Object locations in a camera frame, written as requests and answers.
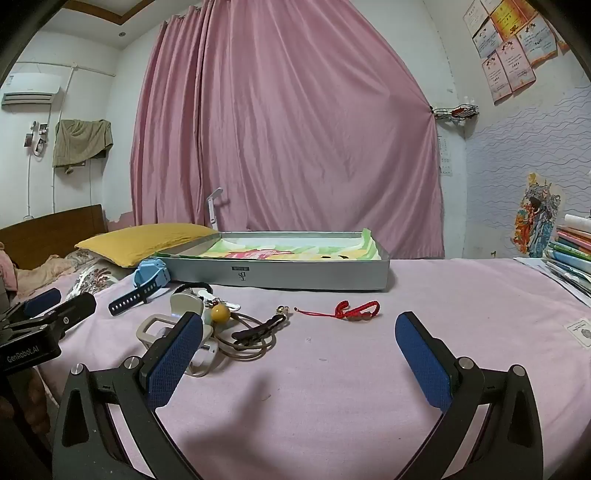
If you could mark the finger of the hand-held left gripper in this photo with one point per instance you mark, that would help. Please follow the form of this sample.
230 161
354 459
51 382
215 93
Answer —
42 302
71 311

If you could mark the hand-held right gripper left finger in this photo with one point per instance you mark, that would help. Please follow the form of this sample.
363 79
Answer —
178 360

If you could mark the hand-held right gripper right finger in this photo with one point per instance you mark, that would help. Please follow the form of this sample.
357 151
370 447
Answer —
425 364

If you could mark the beige hair clip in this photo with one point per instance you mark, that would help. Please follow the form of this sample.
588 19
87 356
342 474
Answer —
150 323

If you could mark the blue wrist watch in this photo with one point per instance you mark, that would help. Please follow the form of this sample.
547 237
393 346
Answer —
150 272

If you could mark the small gold bell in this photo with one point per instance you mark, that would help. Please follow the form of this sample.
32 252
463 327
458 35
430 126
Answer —
282 314

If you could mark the grey shallow box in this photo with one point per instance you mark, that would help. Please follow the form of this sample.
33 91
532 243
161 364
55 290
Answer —
300 274

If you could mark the person's left hand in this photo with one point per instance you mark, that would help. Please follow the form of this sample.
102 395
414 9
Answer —
34 401

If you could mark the pink blanket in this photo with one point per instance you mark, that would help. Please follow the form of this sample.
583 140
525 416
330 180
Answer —
37 274

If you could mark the floral patterned pillow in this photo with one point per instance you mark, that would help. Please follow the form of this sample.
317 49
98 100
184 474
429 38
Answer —
94 277

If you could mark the wooden headboard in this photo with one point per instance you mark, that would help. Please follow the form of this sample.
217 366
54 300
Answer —
51 235

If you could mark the yellow pillow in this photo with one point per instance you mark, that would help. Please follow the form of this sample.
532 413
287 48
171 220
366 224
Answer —
147 240

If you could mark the pink bedsheet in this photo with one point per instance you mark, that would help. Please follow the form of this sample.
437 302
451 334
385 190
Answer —
323 392

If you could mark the colourful painted paper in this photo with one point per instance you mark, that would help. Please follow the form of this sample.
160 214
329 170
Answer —
277 251

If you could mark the silver folding stand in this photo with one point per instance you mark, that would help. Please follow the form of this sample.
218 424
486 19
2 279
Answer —
211 207

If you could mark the small white card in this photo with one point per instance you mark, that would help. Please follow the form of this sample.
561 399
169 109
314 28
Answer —
579 332

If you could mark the green hanging towel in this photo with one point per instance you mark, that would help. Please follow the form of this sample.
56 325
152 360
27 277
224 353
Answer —
81 143

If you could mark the stack of books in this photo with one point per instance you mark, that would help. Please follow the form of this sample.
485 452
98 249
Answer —
570 251

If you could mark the white air conditioner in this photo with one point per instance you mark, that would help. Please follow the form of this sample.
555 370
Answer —
30 90

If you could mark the pink curtain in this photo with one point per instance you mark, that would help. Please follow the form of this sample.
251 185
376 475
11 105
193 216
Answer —
300 115

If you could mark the white wall holder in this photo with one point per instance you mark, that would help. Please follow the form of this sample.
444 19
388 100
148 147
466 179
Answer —
37 138

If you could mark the colourful figure wall sticker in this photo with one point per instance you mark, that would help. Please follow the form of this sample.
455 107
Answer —
535 217

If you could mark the wall certificates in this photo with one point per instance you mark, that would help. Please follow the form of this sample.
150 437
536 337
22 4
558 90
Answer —
512 46

